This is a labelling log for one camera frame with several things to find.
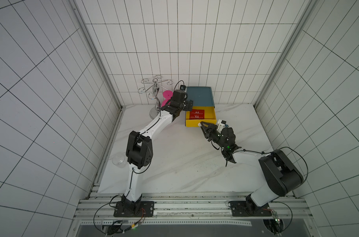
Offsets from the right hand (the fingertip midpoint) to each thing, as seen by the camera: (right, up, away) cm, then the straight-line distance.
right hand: (201, 121), depth 85 cm
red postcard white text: (-1, +4, +10) cm, 11 cm away
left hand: (-10, +12, +9) cm, 18 cm away
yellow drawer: (+6, +3, +7) cm, 10 cm away
